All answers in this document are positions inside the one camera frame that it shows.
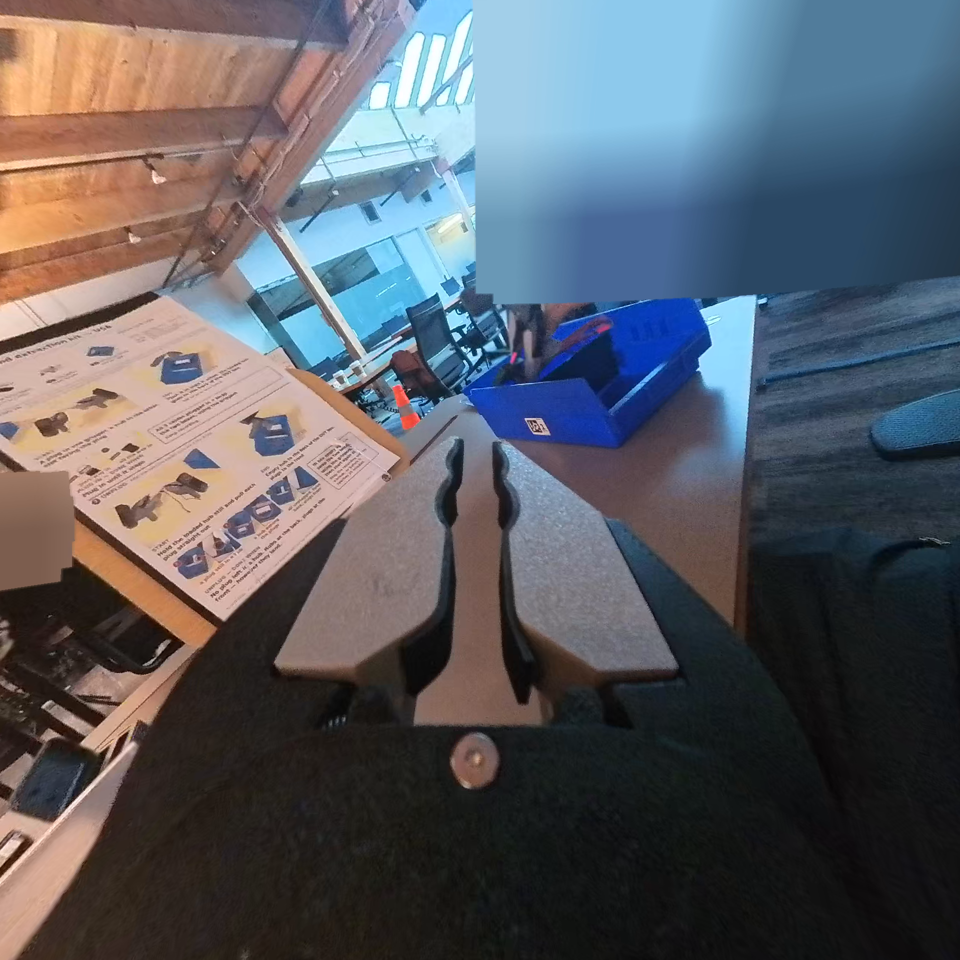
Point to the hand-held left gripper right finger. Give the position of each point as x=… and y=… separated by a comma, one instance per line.
x=585, y=592

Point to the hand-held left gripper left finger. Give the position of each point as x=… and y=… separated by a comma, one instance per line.
x=375, y=585

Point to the blue plastic bin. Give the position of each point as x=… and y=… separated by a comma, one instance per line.
x=570, y=412

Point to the orange traffic cone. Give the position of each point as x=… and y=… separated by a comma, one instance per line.
x=406, y=412

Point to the black office chair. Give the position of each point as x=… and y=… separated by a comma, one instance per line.
x=431, y=337

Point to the black chair armrest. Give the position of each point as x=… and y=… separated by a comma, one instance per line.
x=919, y=427

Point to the black flat device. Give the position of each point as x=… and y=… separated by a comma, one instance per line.
x=56, y=780

